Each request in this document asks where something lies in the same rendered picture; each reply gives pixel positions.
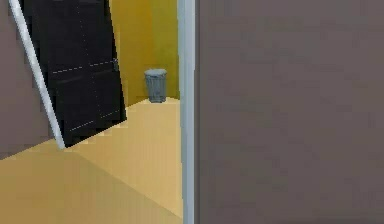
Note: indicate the grey ribbed trash bin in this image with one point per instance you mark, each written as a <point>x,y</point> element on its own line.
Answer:
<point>155,86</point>

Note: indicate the black room door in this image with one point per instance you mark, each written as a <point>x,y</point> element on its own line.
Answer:
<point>76,73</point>

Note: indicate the white door frame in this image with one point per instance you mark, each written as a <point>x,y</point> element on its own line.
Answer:
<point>186,110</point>

